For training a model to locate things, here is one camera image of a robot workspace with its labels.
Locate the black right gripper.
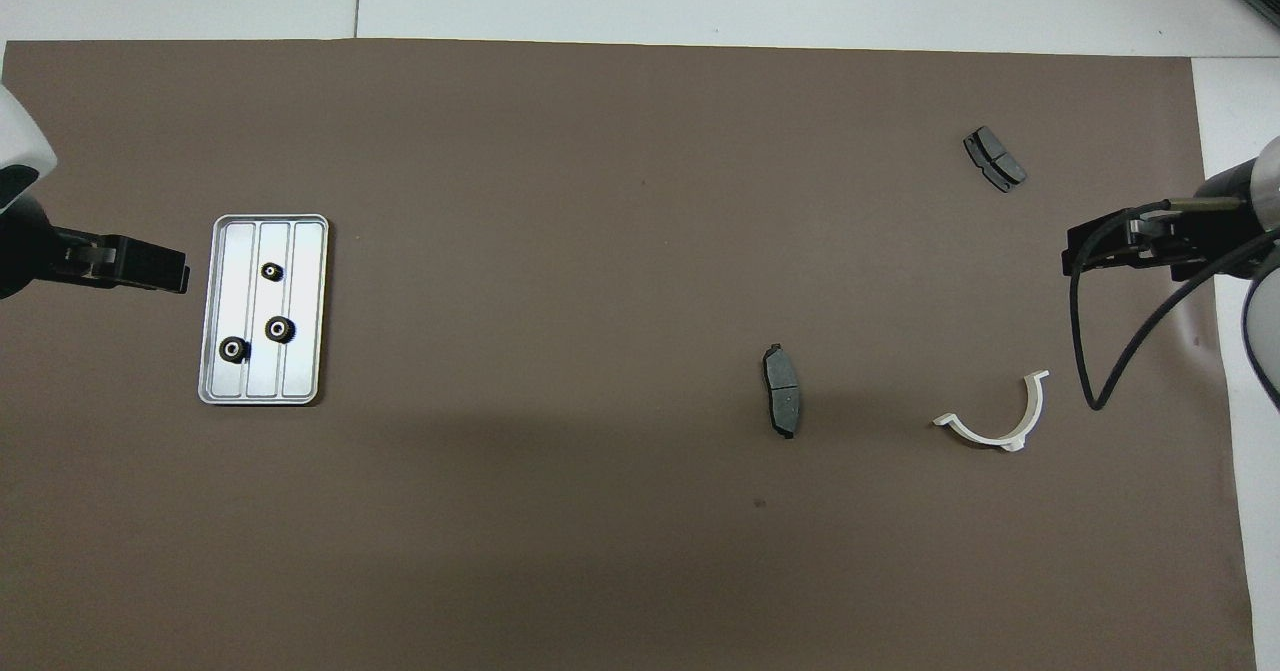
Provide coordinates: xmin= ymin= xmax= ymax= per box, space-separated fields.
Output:
xmin=1061 ymin=205 xmax=1217 ymax=283

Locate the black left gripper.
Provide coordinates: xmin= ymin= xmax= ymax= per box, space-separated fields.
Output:
xmin=0 ymin=191 xmax=192 ymax=303

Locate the silver metal tray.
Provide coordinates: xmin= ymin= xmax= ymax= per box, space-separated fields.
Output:
xmin=197 ymin=214 xmax=332 ymax=408

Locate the short dark brake pad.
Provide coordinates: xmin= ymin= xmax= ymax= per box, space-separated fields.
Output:
xmin=962 ymin=125 xmax=1029 ymax=195

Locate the long dark brake pad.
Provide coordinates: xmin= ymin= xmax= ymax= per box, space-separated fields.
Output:
xmin=761 ymin=342 xmax=807 ymax=442

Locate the brown table mat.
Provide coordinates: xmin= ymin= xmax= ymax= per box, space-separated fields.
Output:
xmin=0 ymin=38 xmax=1257 ymax=671

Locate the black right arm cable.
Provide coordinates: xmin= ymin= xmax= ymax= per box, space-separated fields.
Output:
xmin=1067 ymin=194 xmax=1280 ymax=413

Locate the white half-ring clamp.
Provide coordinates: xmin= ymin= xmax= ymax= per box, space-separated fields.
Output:
xmin=931 ymin=369 xmax=1052 ymax=453

